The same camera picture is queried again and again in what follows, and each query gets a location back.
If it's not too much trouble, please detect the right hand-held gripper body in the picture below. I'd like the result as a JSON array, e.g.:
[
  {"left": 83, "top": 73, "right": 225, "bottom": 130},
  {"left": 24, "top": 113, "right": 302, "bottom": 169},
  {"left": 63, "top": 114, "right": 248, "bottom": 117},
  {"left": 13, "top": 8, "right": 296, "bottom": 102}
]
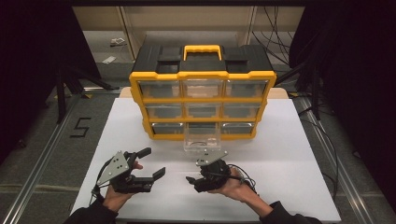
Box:
[{"left": 193, "top": 149, "right": 233, "bottom": 193}]

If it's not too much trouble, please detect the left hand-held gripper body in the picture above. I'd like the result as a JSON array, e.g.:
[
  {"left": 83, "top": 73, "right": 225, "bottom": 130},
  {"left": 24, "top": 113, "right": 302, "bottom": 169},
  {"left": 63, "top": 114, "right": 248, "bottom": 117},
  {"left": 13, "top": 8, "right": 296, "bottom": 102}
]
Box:
[{"left": 96, "top": 150, "right": 155, "bottom": 195}]

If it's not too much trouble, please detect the clear plastic pull-out drawer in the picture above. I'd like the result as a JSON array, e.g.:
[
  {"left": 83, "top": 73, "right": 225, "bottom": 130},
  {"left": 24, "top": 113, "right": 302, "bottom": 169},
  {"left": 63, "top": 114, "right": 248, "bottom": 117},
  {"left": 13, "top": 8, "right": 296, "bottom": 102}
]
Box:
[{"left": 183, "top": 122, "right": 223, "bottom": 153}]

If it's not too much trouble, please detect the yellow black drawer cabinet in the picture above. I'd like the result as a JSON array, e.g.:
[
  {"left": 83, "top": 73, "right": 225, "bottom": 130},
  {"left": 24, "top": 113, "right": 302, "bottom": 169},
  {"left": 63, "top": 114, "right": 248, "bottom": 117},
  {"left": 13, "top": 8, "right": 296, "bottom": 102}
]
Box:
[{"left": 128, "top": 44, "right": 277, "bottom": 142}]

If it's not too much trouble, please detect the person's right hand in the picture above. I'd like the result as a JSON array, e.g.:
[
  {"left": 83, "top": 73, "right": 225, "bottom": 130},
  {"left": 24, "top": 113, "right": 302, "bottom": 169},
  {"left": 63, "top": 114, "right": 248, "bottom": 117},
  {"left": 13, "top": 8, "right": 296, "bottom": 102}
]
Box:
[{"left": 207, "top": 167, "right": 250, "bottom": 203}]

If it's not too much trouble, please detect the person's left hand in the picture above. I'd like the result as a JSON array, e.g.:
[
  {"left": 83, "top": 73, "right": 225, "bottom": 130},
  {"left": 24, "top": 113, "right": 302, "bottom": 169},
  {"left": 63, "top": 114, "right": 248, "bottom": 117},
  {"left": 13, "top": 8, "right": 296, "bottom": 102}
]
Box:
[{"left": 102, "top": 161, "right": 145, "bottom": 214}]

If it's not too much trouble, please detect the set of clear cabinet drawers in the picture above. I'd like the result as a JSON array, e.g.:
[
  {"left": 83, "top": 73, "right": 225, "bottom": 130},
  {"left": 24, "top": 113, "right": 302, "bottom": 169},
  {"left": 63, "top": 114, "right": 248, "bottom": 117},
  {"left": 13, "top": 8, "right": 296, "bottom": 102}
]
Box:
[{"left": 137, "top": 78, "right": 270, "bottom": 136}]

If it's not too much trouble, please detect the black metal stand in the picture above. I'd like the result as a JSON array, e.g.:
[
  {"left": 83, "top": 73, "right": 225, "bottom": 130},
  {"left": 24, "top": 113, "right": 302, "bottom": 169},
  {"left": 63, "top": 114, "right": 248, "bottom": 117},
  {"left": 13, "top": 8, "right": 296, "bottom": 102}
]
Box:
[
  {"left": 55, "top": 65, "right": 121, "bottom": 125},
  {"left": 275, "top": 61, "right": 322, "bottom": 121}
]

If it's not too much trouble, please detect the crumpled white paper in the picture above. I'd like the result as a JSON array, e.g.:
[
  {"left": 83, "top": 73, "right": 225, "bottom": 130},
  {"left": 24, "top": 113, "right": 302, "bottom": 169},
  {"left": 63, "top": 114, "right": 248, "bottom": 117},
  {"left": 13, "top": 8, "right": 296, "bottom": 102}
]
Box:
[{"left": 108, "top": 36, "right": 128, "bottom": 48}]

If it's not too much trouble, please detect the black curtain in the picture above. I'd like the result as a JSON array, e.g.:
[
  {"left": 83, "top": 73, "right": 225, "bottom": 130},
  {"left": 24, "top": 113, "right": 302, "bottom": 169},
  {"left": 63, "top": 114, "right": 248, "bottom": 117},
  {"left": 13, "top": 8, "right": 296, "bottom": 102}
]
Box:
[
  {"left": 0, "top": 0, "right": 102, "bottom": 164},
  {"left": 289, "top": 0, "right": 396, "bottom": 214}
]

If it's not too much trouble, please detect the beige wooden shelf unit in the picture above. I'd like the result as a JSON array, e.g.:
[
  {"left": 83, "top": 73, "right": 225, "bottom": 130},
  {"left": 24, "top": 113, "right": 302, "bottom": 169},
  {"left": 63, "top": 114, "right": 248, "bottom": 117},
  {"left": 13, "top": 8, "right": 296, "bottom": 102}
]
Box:
[{"left": 72, "top": 5, "right": 305, "bottom": 61}]

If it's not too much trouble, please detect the left hand-held gripper cable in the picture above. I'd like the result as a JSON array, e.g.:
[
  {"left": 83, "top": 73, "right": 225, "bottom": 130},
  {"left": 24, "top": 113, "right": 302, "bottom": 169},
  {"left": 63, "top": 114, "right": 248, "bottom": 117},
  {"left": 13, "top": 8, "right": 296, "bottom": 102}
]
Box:
[{"left": 91, "top": 158, "right": 114, "bottom": 204}]

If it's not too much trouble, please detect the hand-held gripper cable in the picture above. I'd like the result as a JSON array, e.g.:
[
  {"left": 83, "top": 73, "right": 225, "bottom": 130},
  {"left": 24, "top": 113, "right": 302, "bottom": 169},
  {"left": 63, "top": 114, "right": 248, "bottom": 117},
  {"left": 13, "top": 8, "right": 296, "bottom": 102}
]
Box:
[
  {"left": 91, "top": 158, "right": 114, "bottom": 204},
  {"left": 227, "top": 163, "right": 259, "bottom": 193}
]

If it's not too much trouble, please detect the right hand-held gripper cable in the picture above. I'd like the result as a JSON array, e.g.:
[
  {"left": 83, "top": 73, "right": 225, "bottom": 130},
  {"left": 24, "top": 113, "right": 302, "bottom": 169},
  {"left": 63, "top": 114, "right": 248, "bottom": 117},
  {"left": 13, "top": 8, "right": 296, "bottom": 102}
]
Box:
[{"left": 227, "top": 163, "right": 259, "bottom": 193}]

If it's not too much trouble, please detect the aluminium floor rail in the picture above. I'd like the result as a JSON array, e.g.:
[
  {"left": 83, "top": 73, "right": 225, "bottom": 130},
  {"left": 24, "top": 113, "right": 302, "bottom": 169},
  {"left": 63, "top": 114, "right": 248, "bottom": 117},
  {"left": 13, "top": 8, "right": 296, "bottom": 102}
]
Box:
[
  {"left": 0, "top": 92, "right": 84, "bottom": 224},
  {"left": 298, "top": 95, "right": 396, "bottom": 224}
]

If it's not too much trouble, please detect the black floor cable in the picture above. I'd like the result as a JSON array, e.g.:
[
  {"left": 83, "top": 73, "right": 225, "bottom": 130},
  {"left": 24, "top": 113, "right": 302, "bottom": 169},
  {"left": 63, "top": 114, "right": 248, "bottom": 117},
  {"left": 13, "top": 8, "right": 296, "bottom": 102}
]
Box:
[{"left": 298, "top": 105, "right": 341, "bottom": 201}]

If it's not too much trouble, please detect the bundle of hanging black cables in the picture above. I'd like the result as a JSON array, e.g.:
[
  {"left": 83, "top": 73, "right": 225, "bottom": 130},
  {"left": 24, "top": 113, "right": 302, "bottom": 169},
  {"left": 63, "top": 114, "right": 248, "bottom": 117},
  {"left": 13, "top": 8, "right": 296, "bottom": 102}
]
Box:
[{"left": 251, "top": 6, "right": 294, "bottom": 58}]

